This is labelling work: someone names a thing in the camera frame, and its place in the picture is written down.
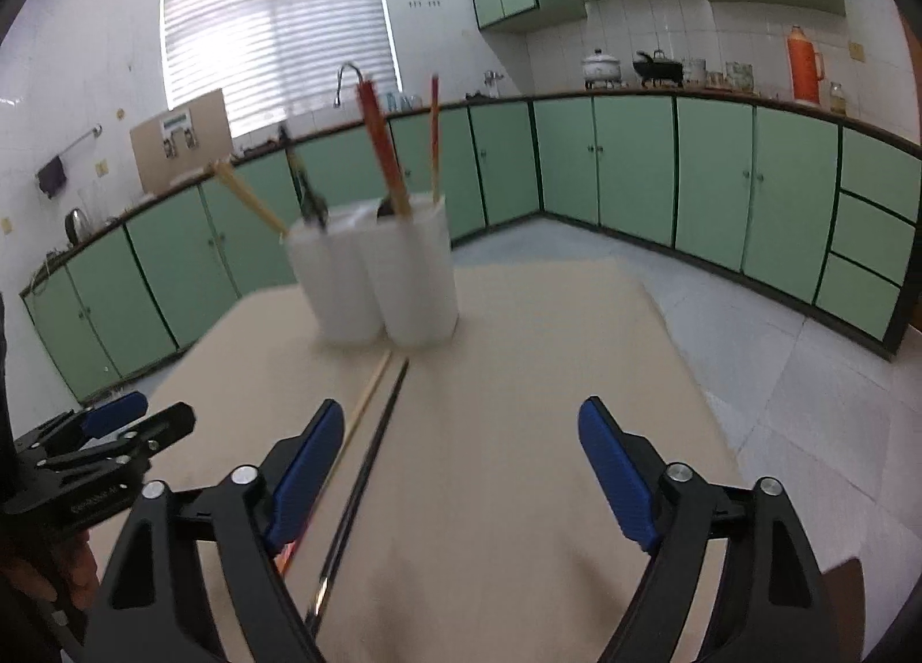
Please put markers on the metal sink faucet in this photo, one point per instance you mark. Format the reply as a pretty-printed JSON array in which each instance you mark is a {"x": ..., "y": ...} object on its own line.
[{"x": 349, "y": 76}]

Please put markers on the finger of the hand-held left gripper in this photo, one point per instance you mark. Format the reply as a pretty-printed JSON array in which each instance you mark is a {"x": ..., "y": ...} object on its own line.
[
  {"x": 162, "y": 426},
  {"x": 115, "y": 412}
]

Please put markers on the white window blinds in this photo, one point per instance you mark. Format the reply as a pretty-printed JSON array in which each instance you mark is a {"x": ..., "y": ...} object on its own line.
[{"x": 274, "y": 29}]

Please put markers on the plain bamboo chopstick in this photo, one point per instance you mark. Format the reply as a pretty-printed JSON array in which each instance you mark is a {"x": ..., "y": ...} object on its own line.
[
  {"x": 241, "y": 196},
  {"x": 259, "y": 194}
]

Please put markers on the cardboard box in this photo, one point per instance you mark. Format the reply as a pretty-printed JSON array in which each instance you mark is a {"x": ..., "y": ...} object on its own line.
[{"x": 180, "y": 144}]

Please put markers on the orange thermos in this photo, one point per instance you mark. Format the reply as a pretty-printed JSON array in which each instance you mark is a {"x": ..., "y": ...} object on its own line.
[{"x": 804, "y": 68}]

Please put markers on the white cooking pot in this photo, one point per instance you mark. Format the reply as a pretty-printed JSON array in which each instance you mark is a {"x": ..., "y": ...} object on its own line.
[{"x": 601, "y": 68}]

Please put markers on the glass mug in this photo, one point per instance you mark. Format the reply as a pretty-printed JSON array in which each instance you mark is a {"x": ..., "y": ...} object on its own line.
[{"x": 738, "y": 76}]

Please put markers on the small metal tap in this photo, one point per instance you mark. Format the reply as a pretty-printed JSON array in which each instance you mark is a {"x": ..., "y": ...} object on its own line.
[{"x": 493, "y": 83}]

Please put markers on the clear plastic bottle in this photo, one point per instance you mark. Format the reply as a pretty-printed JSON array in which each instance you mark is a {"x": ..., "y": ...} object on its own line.
[{"x": 395, "y": 101}]

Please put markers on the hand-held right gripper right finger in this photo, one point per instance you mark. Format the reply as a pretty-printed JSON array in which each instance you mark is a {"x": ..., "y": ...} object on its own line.
[{"x": 619, "y": 483}]

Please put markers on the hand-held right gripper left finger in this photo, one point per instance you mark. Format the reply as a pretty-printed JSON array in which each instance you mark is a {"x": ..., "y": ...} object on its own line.
[{"x": 306, "y": 472}]

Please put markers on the towel rail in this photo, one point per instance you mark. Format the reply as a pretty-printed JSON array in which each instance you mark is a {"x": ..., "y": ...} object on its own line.
[{"x": 76, "y": 143}]

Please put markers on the dark cloth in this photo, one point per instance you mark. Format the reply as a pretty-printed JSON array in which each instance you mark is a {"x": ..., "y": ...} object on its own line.
[{"x": 52, "y": 176}]

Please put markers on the black chopstick with silver band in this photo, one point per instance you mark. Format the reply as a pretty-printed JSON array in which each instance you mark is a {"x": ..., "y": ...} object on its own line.
[
  {"x": 297, "y": 166},
  {"x": 374, "y": 439}
]

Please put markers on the white plastic container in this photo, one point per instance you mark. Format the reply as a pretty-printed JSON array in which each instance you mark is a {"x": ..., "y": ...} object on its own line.
[
  {"x": 414, "y": 274},
  {"x": 335, "y": 281}
]

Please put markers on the glass jar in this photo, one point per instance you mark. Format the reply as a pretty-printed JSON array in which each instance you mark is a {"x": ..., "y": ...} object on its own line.
[{"x": 837, "y": 99}]

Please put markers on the green base cabinets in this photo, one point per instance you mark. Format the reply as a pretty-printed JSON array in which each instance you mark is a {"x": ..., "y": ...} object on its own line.
[{"x": 634, "y": 158}]

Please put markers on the person's left hand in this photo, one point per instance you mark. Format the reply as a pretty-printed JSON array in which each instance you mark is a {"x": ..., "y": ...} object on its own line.
[{"x": 68, "y": 573}]

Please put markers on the metal kettle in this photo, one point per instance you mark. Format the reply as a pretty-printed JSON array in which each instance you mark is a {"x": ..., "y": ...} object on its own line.
[{"x": 77, "y": 225}]

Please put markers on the black wok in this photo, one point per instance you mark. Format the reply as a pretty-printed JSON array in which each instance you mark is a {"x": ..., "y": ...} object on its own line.
[{"x": 657, "y": 68}]

